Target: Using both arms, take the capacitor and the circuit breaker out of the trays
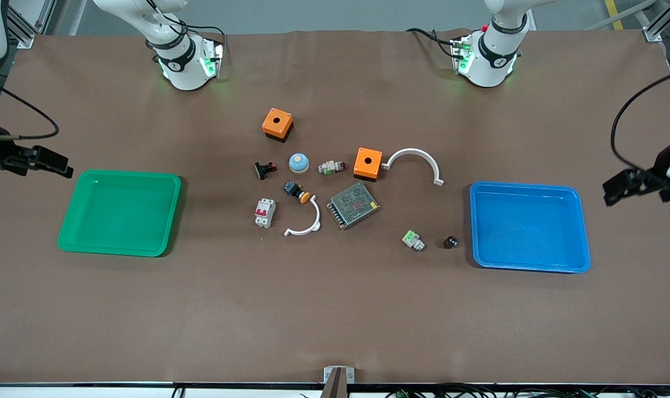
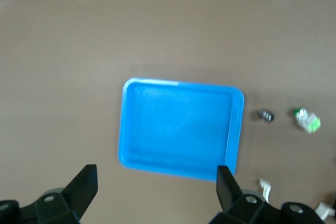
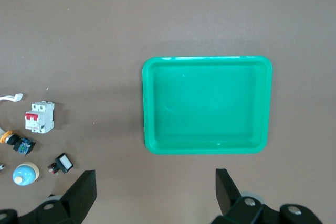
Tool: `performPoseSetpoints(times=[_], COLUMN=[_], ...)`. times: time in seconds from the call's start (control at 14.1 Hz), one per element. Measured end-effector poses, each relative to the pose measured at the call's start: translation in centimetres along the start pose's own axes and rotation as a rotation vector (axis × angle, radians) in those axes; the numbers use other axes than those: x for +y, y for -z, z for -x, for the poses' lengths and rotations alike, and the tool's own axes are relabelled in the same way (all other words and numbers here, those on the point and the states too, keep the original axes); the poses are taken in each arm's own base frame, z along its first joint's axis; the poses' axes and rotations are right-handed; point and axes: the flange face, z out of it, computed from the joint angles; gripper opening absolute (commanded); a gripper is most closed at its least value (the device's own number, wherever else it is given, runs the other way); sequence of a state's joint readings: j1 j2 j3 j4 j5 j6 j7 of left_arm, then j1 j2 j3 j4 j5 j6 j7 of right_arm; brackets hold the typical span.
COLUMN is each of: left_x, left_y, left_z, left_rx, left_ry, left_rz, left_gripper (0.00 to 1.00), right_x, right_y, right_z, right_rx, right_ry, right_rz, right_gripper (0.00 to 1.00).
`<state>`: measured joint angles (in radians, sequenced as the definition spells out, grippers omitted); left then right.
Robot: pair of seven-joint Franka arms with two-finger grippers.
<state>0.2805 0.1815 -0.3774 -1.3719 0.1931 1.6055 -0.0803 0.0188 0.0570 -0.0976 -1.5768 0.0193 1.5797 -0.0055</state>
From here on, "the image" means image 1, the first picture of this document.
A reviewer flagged metal mesh power supply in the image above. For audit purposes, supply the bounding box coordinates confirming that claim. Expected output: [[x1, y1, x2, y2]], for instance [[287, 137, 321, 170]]
[[327, 182, 380, 231]]

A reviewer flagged aluminium frame profile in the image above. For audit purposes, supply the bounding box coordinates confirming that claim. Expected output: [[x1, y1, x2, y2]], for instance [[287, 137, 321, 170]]
[[587, 0, 670, 43], [3, 0, 57, 49]]

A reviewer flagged black right arm base cable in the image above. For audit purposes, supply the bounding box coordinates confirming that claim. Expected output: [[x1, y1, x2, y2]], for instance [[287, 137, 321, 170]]
[[147, 0, 228, 40]]

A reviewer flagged orange button box with hole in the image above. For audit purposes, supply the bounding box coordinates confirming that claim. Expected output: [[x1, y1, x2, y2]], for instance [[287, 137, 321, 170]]
[[353, 147, 384, 182], [261, 108, 294, 144]]

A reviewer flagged blue plastic tray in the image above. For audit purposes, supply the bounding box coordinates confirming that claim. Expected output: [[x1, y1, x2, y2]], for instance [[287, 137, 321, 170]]
[[469, 181, 592, 274]]

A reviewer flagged large white curved bracket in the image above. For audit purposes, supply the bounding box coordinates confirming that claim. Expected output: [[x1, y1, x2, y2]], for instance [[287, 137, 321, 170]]
[[381, 148, 445, 186]]

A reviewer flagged white circuit breaker red switch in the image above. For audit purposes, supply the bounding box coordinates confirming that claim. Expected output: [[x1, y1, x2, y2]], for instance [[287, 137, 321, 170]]
[[254, 198, 276, 229]]

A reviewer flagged black emergency button orange cap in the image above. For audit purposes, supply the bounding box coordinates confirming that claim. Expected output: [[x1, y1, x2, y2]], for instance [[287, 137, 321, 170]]
[[283, 181, 311, 204]]

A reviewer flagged green plastic tray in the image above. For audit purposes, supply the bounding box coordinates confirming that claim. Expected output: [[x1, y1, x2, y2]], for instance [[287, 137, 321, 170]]
[[57, 169, 182, 258]]

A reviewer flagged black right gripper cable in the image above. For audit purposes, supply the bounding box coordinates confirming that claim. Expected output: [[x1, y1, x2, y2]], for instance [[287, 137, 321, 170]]
[[0, 75, 60, 140]]

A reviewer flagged black left arm base cable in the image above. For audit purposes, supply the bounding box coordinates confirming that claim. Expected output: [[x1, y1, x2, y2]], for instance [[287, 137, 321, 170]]
[[406, 28, 458, 59]]

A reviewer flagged grey metal camera mount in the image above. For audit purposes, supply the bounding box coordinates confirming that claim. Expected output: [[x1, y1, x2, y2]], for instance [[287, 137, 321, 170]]
[[323, 366, 355, 398]]

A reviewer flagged black arm base cable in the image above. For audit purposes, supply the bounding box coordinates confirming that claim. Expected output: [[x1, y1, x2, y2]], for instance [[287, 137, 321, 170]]
[[406, 28, 458, 59], [147, 0, 228, 40]]

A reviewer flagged small white curved bracket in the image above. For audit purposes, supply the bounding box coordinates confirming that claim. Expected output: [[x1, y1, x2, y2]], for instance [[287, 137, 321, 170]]
[[284, 197, 321, 237]]

